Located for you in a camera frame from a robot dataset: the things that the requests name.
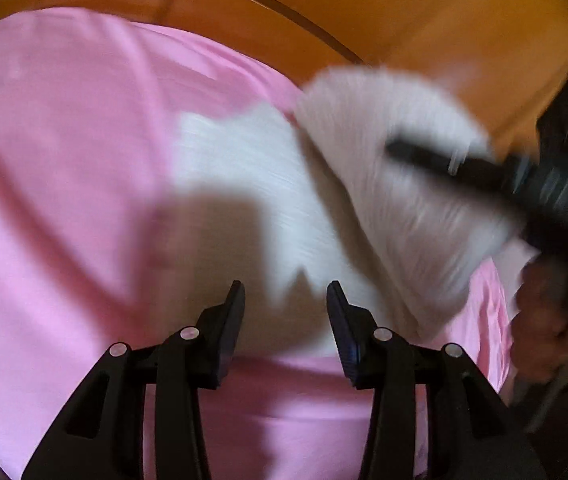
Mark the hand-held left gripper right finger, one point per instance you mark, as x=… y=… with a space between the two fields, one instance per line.
x=339 y=330

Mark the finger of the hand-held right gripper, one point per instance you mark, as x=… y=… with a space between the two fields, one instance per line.
x=443 y=160

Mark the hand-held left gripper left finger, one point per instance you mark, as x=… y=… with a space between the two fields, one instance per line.
x=231 y=330

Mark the white towel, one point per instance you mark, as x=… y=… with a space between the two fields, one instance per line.
x=264 y=185

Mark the person's right hand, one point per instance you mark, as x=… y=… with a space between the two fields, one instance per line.
x=538 y=325

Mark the pink bed sheet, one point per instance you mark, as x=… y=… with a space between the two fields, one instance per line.
x=64 y=185

